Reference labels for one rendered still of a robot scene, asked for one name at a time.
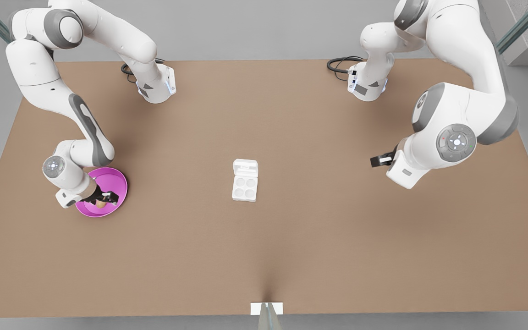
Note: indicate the white egg box base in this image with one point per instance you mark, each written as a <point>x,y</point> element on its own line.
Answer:
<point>244,189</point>

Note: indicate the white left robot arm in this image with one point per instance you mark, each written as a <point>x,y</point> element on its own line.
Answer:
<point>456,105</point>

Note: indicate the pink round bowl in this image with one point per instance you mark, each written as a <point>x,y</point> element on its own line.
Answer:
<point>113,181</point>

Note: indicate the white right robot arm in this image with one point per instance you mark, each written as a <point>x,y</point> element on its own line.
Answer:
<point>39,78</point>

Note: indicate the brown egg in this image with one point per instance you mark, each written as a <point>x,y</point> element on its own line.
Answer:
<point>101,204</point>

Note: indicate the silver post with white foot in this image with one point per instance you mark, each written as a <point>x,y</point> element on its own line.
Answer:
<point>267,310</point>

